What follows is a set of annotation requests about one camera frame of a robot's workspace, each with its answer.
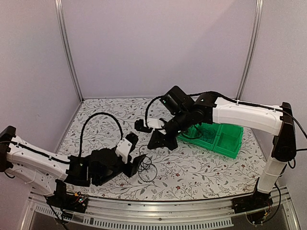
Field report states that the right camera cable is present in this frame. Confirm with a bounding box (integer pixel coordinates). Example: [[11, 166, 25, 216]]
[[143, 95, 166, 127]]

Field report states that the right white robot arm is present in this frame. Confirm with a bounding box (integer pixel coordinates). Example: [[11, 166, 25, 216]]
[[143, 86, 296, 209]]

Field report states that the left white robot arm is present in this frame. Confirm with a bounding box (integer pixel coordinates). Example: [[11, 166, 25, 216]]
[[0, 126, 146, 208]]

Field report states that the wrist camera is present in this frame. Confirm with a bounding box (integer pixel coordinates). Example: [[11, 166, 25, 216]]
[[134, 118, 166, 135], [115, 132, 139, 164]]

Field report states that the left aluminium frame post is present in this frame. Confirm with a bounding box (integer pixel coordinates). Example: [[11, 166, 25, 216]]
[[54, 0, 84, 102]]

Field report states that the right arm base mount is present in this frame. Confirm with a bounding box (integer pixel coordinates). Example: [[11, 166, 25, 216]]
[[231, 190, 273, 225]]

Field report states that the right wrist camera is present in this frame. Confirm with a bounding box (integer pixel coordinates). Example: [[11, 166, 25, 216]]
[[134, 118, 166, 135]]

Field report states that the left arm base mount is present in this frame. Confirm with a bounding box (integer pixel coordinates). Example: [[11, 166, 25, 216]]
[[47, 179, 89, 213]]

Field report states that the front aluminium rail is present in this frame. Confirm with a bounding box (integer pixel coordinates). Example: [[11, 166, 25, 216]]
[[20, 185, 302, 230]]

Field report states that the right aluminium frame post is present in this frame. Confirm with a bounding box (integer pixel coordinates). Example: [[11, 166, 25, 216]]
[[236, 0, 263, 100]]

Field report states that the left camera cable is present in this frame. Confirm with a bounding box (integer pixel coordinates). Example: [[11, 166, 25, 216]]
[[78, 112, 123, 159]]

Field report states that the long black wire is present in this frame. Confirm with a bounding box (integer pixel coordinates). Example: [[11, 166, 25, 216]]
[[137, 143, 159, 184]]

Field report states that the aluminium frame post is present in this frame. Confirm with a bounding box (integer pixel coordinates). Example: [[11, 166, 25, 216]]
[[236, 0, 263, 100], [54, 0, 84, 102]]

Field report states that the camera cable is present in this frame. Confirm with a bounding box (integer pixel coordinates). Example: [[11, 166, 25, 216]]
[[78, 112, 123, 159], [143, 95, 166, 127]]

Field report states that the green bin left compartment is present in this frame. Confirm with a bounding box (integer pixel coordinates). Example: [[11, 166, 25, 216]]
[[177, 130, 192, 143]]

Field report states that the green bin compartment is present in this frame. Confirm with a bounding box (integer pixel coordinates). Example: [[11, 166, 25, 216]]
[[213, 124, 243, 159], [177, 130, 192, 143]]

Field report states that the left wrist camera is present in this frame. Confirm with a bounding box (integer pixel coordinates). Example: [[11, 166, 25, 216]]
[[115, 132, 139, 164]]

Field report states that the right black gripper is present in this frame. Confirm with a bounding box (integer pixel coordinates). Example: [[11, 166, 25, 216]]
[[147, 109, 192, 150]]

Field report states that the green bin right compartment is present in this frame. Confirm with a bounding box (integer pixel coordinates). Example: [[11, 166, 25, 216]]
[[213, 124, 243, 159]]

